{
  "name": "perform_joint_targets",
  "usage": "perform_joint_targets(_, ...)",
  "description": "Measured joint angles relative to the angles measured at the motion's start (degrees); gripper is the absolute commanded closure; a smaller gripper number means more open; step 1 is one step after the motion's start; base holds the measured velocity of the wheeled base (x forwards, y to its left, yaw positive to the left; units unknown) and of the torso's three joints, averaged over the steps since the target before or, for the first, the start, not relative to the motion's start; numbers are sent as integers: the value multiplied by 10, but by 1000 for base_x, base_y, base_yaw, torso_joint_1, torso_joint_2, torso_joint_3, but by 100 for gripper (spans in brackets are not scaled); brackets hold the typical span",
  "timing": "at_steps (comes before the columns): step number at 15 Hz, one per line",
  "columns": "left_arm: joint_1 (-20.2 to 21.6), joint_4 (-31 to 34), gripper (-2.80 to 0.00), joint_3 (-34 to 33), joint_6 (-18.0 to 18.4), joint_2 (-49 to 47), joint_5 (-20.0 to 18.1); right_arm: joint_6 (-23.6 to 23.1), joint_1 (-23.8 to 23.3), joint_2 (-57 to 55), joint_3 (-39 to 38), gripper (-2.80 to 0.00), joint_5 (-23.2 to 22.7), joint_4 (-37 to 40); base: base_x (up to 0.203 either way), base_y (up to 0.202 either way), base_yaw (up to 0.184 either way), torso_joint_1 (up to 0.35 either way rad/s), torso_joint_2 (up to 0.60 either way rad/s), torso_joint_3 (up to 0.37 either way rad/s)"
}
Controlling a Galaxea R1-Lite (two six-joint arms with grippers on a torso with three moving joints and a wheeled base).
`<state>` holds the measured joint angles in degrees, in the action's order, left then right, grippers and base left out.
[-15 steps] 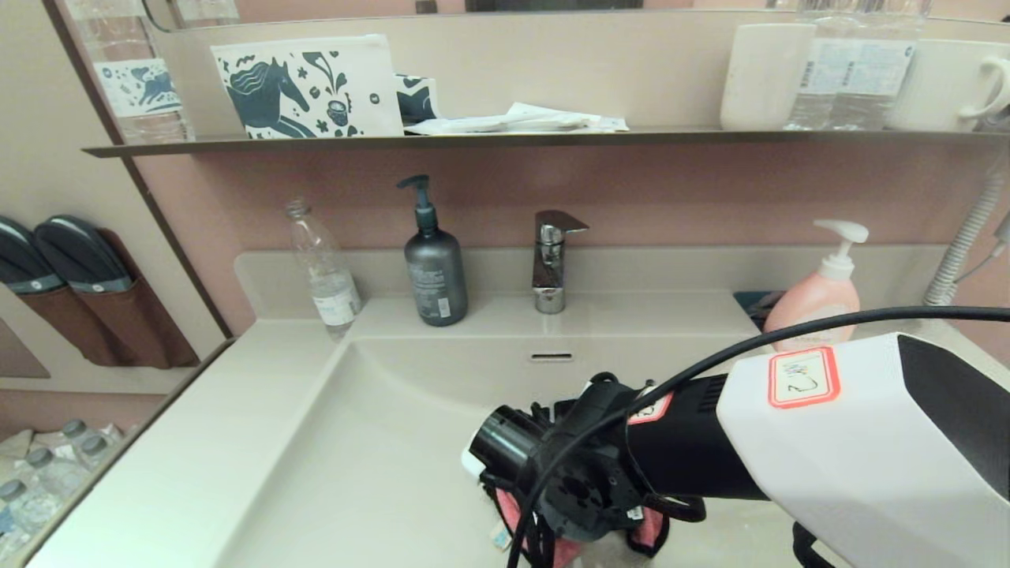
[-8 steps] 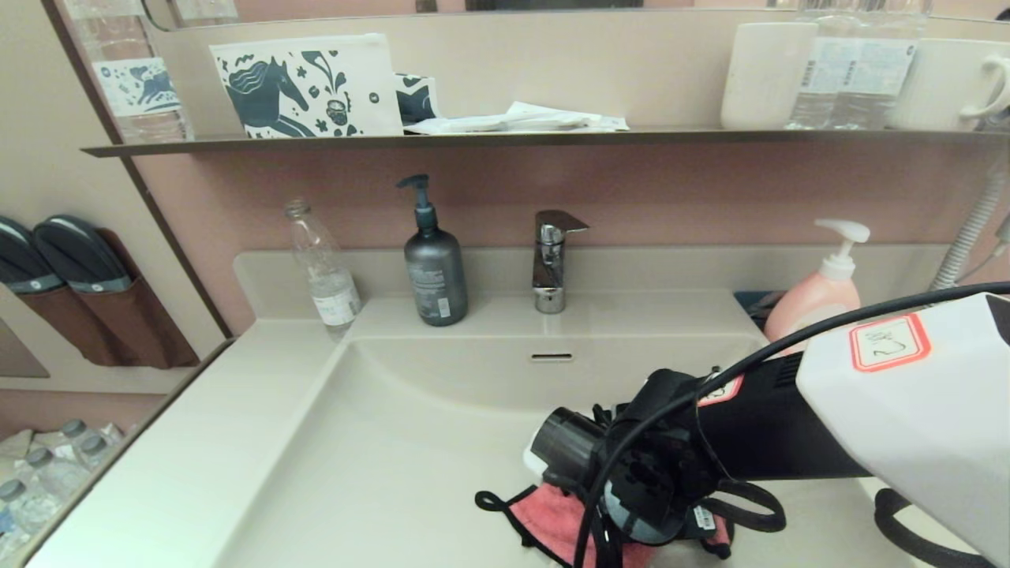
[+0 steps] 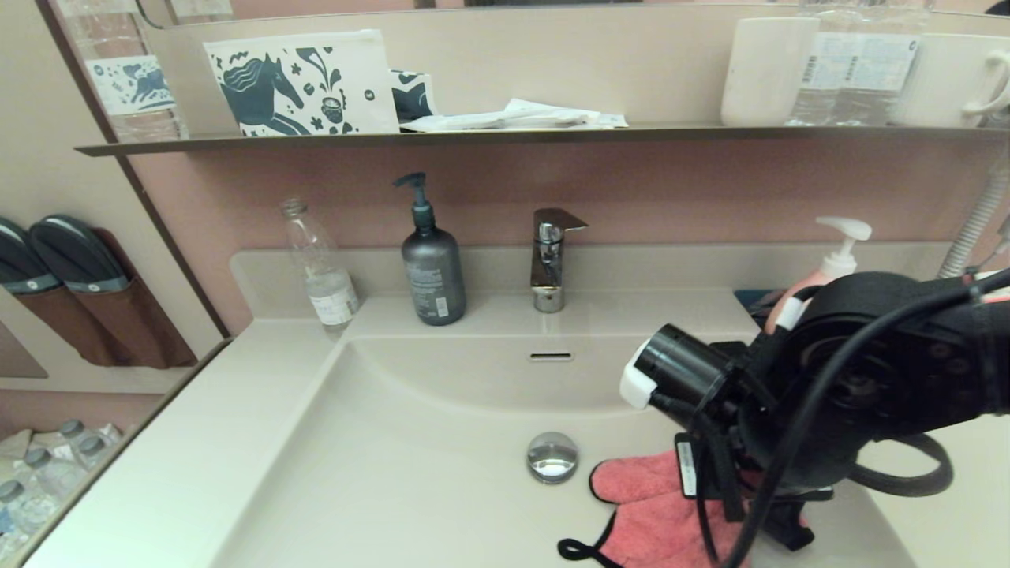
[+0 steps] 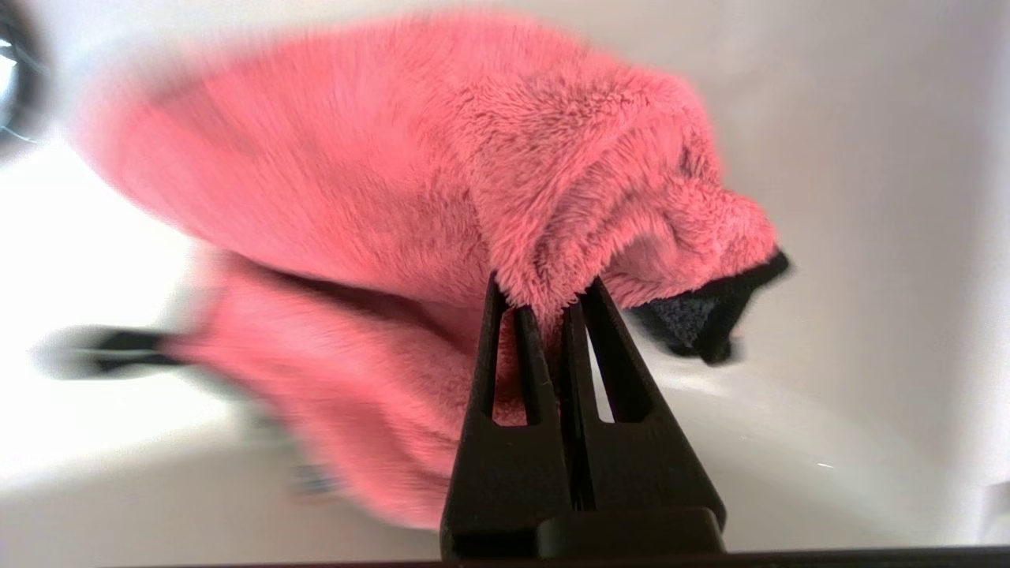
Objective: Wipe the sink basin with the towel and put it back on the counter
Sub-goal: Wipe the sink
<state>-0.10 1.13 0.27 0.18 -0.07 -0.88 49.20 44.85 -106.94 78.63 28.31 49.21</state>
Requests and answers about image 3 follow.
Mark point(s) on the dark blue flat item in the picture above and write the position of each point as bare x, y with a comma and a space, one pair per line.
750, 300

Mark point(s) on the beige sink basin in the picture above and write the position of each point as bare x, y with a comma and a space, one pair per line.
394, 473

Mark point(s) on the brown wall shelf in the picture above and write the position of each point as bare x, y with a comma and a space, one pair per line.
473, 137

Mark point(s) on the clear empty plastic bottle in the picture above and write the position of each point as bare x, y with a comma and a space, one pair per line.
327, 292

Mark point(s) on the clear labelled water bottle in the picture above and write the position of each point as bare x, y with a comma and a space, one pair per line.
821, 69
884, 69

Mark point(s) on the grey pump soap bottle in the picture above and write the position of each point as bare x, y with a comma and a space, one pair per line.
434, 284

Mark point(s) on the dark patterned small box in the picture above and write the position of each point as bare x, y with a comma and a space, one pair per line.
412, 96

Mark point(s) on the white plastic toiletry packet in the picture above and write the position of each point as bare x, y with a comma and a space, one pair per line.
601, 119
473, 122

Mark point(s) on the pink pump hand soap bottle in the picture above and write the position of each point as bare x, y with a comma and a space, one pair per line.
836, 256

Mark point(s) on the brown fabric slipper holder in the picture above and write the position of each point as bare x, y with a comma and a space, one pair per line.
134, 331

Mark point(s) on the chrome faucet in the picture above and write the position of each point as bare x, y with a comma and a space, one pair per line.
546, 268

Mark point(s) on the dark grey slipper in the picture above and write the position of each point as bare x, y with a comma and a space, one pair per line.
20, 263
79, 254

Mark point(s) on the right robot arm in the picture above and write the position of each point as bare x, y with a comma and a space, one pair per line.
907, 363

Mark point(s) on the chrome drain stopper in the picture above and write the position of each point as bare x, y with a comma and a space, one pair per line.
552, 457

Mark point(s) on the white horse print pouch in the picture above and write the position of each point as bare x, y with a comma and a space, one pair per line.
355, 79

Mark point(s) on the small grey cap water bottle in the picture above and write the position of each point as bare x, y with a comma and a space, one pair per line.
38, 458
73, 429
9, 491
94, 446

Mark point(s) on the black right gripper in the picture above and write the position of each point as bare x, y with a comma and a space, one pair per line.
686, 367

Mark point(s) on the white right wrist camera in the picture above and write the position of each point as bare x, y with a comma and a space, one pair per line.
631, 386

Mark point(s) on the pink cloth black trim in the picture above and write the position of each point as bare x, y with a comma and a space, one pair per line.
655, 513

